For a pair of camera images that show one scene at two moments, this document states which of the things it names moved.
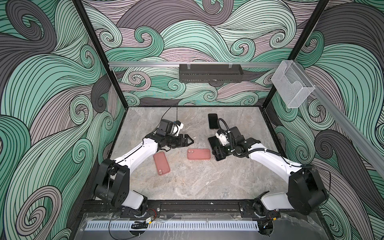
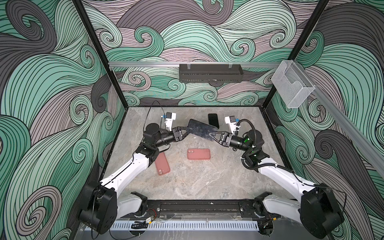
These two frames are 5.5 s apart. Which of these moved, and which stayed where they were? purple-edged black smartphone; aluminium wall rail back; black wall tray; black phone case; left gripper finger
Moved: purple-edged black smartphone; left gripper finger
Stayed: black phone case; aluminium wall rail back; black wall tray
